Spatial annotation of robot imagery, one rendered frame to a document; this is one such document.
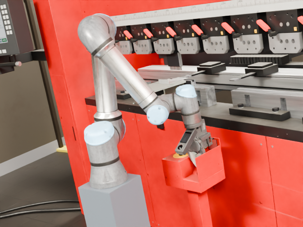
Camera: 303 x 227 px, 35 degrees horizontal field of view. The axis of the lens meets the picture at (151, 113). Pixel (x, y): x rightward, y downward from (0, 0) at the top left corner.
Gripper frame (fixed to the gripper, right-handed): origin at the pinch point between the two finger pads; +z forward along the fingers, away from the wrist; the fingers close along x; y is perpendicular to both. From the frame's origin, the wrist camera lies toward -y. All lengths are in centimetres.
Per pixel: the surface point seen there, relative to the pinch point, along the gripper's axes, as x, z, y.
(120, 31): 90, -51, 52
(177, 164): 5.5, -4.3, -6.1
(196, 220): 5.1, 23.6, -3.4
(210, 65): 40, -24, 65
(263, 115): -15.9, -13.6, 27.8
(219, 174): -4.9, 4.6, 5.5
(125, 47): 87, -42, 50
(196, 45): 24, -42, 41
